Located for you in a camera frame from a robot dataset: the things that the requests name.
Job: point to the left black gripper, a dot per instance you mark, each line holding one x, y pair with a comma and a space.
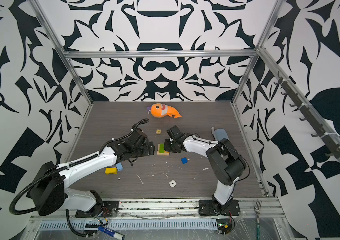
152, 148

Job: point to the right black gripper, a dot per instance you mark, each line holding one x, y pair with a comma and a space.
167, 148

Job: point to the green wood block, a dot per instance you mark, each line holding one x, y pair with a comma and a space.
161, 148

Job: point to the natural wood plank block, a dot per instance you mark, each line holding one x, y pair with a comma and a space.
163, 154

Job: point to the light blue wood block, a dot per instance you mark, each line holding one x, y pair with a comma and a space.
119, 167

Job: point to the yellow wood arch block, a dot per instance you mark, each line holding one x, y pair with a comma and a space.
111, 171

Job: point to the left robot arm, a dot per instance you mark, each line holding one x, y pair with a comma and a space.
51, 191

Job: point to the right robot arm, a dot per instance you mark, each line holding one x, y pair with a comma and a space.
227, 164

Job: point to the blue wood cube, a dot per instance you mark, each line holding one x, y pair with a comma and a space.
184, 160

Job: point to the orange plush fish toy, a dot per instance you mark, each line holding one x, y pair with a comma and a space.
161, 110

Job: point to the white gear shaped piece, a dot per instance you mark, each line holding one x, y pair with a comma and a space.
172, 183

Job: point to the grey blue pouch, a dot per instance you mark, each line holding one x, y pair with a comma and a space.
219, 134

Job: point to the blue white marker pen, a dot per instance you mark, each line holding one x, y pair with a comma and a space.
111, 233

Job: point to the small green circuit board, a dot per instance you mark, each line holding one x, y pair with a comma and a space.
224, 226

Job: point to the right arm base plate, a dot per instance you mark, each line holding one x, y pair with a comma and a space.
214, 208

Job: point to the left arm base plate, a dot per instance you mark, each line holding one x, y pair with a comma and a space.
104, 210

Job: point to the silver fork green handle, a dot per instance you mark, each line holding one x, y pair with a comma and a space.
257, 209

